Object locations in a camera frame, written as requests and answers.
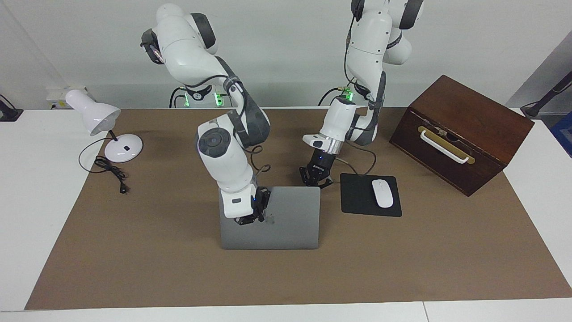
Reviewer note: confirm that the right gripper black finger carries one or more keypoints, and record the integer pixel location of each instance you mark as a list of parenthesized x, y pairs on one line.
[(260, 218), (243, 220)]

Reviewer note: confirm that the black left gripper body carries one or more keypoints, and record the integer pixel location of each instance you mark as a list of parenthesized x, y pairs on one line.
[(322, 163)]

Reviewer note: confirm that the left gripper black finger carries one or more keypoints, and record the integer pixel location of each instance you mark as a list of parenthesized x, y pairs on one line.
[(306, 176), (325, 182)]

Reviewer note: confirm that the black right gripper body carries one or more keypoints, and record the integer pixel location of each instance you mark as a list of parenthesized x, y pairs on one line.
[(261, 199)]

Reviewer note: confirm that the silver grey laptop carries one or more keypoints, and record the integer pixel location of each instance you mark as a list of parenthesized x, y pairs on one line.
[(290, 223)]

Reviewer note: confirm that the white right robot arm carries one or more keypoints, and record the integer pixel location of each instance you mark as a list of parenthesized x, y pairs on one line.
[(223, 156)]

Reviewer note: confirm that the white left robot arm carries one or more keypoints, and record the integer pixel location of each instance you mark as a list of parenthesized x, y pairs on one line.
[(371, 44)]

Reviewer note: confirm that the black mouse pad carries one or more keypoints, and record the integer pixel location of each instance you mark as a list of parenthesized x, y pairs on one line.
[(357, 197)]

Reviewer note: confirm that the white computer mouse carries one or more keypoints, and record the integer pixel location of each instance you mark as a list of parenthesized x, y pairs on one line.
[(382, 193)]

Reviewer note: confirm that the brown table mat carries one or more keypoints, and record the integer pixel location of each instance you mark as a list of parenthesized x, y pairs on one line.
[(178, 277)]

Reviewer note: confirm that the dark brown wooden box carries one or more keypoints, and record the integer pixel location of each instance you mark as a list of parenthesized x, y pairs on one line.
[(469, 112)]

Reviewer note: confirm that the white desk lamp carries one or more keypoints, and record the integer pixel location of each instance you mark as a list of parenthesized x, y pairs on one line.
[(96, 116)]

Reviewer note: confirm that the black clamp stand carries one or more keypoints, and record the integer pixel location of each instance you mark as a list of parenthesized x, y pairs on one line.
[(9, 112), (545, 98)]

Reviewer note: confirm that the blue box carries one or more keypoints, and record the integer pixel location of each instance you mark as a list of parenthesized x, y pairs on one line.
[(564, 134)]

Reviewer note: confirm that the white wall power strip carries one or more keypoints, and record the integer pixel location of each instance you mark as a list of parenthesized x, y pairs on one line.
[(62, 96)]

